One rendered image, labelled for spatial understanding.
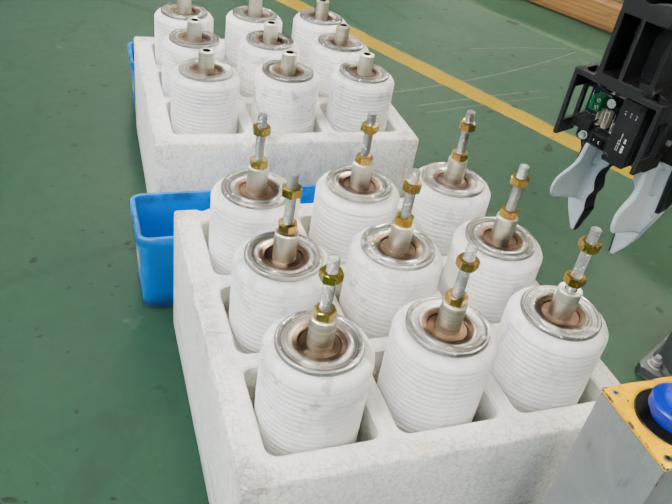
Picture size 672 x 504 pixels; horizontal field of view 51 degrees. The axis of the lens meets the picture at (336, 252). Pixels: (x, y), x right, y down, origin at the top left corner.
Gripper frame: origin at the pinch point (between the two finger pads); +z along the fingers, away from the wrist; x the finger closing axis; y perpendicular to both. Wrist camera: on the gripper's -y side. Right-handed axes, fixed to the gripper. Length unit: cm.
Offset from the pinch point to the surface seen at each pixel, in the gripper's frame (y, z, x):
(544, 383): 4.3, 14.7, 2.8
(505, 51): -114, 35, -94
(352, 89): -14, 11, -49
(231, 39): -12, 14, -77
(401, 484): 19.4, 20.4, 1.0
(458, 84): -82, 35, -82
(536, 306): 2.2, 9.7, -1.8
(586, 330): 0.7, 9.7, 2.8
